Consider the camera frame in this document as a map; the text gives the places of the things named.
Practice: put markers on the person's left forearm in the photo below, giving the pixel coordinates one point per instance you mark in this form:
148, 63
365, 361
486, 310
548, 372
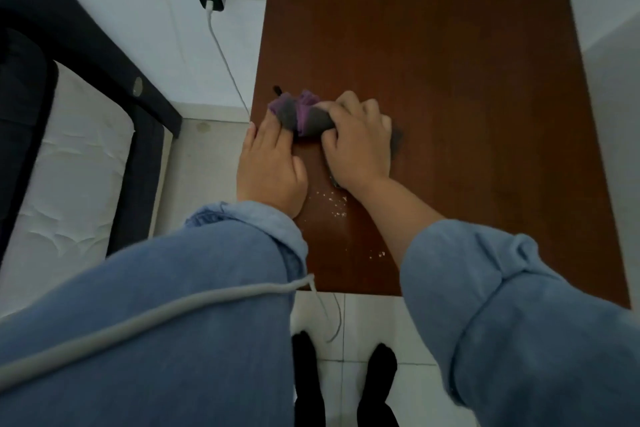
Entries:
165, 321

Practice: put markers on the black bed frame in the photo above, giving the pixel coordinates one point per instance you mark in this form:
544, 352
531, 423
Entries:
107, 56

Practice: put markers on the person's right forearm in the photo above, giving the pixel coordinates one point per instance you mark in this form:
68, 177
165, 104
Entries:
500, 321

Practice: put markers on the person's left hand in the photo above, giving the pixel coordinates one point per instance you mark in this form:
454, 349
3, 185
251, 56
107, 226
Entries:
267, 166

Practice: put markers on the person's leg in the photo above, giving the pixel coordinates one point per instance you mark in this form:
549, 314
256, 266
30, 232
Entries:
307, 381
377, 386

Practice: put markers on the person's right thumb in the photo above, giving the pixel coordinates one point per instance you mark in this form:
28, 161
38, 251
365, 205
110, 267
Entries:
330, 144

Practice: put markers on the person's left leg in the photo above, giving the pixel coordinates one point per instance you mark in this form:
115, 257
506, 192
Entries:
307, 381

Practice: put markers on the purple and grey cleaning cloth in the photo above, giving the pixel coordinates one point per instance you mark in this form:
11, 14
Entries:
300, 116

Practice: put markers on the person's right leg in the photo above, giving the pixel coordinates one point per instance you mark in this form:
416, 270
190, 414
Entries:
377, 386

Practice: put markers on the person's right hand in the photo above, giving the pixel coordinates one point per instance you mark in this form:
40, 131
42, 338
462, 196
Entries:
357, 146

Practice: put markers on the scattered white crumbs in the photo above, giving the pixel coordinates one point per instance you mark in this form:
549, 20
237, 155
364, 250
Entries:
336, 206

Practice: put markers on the black bedding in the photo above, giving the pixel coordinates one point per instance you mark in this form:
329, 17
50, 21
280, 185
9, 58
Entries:
20, 121

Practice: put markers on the person's left thumb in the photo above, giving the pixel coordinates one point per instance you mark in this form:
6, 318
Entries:
300, 186

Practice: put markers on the white quilted mattress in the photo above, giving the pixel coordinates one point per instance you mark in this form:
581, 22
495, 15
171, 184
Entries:
70, 176

